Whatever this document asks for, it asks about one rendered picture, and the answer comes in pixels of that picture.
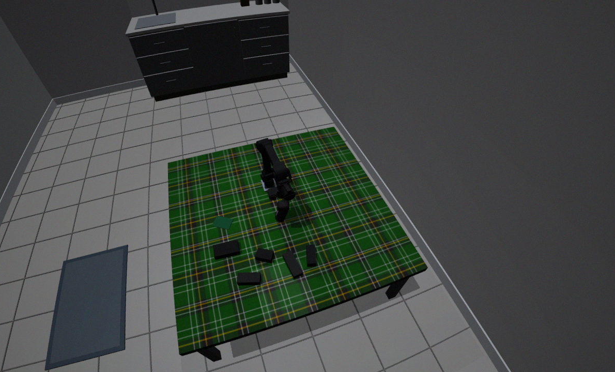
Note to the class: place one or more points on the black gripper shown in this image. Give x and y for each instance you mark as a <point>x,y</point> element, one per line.
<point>282,205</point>

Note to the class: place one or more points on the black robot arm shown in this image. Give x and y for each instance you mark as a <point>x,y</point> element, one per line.
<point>279,172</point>

